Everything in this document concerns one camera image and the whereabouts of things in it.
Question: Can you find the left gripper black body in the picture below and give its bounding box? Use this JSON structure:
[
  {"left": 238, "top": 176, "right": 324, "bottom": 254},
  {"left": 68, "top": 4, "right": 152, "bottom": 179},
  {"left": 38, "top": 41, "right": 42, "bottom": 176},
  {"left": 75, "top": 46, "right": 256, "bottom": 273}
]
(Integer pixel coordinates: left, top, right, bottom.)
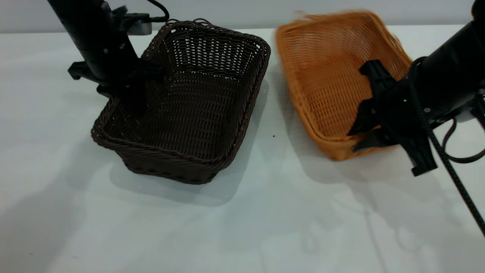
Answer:
[{"left": 47, "top": 0, "right": 166, "bottom": 86}]

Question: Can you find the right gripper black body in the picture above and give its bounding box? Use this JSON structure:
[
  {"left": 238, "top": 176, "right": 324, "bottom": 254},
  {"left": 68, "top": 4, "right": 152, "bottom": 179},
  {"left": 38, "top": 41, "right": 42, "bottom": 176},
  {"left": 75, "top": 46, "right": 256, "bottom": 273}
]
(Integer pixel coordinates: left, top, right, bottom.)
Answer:
[{"left": 359, "top": 19, "right": 485, "bottom": 177}]

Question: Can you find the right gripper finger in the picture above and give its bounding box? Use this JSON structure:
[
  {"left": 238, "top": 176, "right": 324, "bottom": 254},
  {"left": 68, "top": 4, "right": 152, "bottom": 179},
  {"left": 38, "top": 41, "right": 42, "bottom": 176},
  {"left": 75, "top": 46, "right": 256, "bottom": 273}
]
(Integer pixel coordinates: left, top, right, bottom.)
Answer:
[
  {"left": 353, "top": 129, "right": 402, "bottom": 152},
  {"left": 349, "top": 99, "right": 379, "bottom": 136}
]

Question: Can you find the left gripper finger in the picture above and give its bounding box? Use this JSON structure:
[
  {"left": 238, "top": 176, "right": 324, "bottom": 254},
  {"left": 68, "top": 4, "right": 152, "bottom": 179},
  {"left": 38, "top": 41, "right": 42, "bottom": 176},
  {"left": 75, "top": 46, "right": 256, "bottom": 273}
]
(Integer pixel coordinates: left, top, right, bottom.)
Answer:
[
  {"left": 98, "top": 84, "right": 125, "bottom": 97},
  {"left": 127, "top": 82, "right": 148, "bottom": 116}
]

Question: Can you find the orange wicker basket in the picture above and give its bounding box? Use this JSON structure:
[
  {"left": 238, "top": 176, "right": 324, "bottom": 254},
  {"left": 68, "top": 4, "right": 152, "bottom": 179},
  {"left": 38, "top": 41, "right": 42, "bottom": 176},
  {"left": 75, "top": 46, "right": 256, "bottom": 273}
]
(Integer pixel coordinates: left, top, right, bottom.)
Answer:
[{"left": 275, "top": 10, "right": 413, "bottom": 162}]

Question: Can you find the black wicker basket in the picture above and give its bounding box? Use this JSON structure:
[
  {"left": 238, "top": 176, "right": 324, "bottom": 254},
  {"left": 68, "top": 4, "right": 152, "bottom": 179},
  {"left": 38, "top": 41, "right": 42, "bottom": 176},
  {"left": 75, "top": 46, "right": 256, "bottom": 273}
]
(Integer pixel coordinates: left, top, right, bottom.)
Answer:
[{"left": 91, "top": 18, "right": 271, "bottom": 185}]

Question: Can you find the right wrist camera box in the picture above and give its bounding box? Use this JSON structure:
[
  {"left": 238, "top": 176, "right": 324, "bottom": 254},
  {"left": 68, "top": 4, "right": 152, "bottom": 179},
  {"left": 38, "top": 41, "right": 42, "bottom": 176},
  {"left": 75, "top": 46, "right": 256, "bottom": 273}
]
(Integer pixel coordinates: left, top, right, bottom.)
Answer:
[{"left": 453, "top": 91, "right": 485, "bottom": 124}]

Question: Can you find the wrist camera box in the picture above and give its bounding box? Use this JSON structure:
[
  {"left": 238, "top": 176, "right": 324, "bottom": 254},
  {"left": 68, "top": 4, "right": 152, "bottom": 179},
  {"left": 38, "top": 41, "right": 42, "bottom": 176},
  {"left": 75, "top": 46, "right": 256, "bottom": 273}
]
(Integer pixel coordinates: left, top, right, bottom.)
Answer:
[
  {"left": 453, "top": 91, "right": 485, "bottom": 124},
  {"left": 112, "top": 6, "right": 153, "bottom": 35}
]

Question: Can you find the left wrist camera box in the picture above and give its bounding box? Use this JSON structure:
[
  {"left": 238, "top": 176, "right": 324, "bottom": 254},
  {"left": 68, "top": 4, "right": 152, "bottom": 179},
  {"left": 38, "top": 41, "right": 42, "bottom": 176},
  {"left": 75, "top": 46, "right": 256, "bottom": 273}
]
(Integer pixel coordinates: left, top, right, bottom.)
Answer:
[{"left": 112, "top": 6, "right": 153, "bottom": 35}]

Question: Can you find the smooth black looped cable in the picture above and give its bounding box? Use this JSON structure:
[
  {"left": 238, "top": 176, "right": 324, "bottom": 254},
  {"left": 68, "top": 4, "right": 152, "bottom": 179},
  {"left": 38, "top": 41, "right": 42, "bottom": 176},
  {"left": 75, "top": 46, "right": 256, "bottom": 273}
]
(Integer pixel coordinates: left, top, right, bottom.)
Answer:
[{"left": 443, "top": 95, "right": 485, "bottom": 164}]

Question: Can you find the left camera black cable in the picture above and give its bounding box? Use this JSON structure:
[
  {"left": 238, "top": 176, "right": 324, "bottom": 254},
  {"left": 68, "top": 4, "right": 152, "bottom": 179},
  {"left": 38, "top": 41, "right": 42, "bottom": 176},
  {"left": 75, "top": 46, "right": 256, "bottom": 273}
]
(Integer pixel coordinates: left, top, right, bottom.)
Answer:
[{"left": 148, "top": 0, "right": 170, "bottom": 22}]

